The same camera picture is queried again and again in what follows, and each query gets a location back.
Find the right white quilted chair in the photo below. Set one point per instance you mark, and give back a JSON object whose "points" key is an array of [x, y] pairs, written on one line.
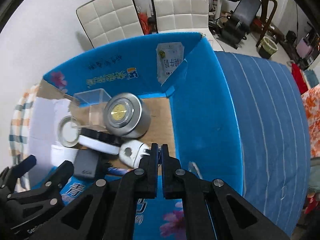
{"points": [[181, 15]]}

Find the black power adapter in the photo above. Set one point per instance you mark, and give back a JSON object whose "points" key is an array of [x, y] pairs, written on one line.
{"points": [[90, 165]]}

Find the clear acrylic cube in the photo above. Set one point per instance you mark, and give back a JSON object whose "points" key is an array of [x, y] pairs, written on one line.
{"points": [[88, 108]]}

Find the silver round tin gold lid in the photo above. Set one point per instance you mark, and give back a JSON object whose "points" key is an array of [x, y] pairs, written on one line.
{"points": [[125, 115]]}

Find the black white round container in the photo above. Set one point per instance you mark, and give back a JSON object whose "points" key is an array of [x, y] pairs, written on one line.
{"points": [[100, 141]]}

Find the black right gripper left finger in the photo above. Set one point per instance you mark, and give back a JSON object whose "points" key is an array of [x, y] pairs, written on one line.
{"points": [[106, 210]]}

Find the black weight bench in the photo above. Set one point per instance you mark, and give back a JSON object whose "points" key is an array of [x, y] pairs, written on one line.
{"points": [[238, 24]]}

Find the blue striped blanket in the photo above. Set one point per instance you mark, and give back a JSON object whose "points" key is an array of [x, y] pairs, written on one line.
{"points": [[274, 133]]}

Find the red cloth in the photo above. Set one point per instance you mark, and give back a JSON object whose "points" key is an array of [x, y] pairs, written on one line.
{"points": [[299, 79]]}

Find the white quilted chair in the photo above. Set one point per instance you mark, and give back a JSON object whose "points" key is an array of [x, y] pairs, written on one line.
{"points": [[181, 15], [108, 21]]}

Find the white cylindrical jar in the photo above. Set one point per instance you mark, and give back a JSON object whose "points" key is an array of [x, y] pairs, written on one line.
{"points": [[59, 154]]}

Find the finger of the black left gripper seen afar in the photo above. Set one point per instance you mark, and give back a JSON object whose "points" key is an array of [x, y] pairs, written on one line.
{"points": [[23, 211]]}

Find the white oval device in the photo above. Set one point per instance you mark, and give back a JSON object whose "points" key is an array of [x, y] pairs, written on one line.
{"points": [[132, 151]]}

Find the left white quilted chair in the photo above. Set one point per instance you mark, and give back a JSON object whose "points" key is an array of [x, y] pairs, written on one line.
{"points": [[108, 21]]}

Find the orange floral cloth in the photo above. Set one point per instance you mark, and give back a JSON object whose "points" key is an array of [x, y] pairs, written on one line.
{"points": [[311, 105]]}

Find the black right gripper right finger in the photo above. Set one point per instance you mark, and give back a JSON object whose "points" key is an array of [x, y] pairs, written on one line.
{"points": [[213, 209]]}

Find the blue cardboard box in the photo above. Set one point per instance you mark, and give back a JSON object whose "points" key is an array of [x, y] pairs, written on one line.
{"points": [[184, 68]]}

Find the green waste basket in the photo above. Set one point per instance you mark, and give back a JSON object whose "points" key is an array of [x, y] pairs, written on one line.
{"points": [[267, 48]]}

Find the plaid checkered cloth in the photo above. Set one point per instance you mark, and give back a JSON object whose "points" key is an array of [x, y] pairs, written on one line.
{"points": [[20, 125]]}

